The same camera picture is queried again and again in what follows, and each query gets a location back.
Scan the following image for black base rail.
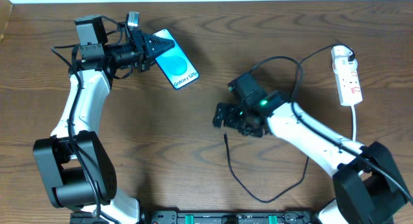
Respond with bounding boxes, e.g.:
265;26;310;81
70;210;319;224

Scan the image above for black charger cable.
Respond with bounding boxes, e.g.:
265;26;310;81
223;43;356;204

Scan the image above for white power strip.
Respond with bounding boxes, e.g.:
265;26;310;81
332;57;363;107

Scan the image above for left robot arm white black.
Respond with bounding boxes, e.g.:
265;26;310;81
33;12;174;223

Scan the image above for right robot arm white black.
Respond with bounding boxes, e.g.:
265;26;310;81
212;73;412;223

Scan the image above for white charger adapter plug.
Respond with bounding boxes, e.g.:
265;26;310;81
331;45;356;62

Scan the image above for blue Galaxy smartphone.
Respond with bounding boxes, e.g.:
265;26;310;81
154;29;199;90

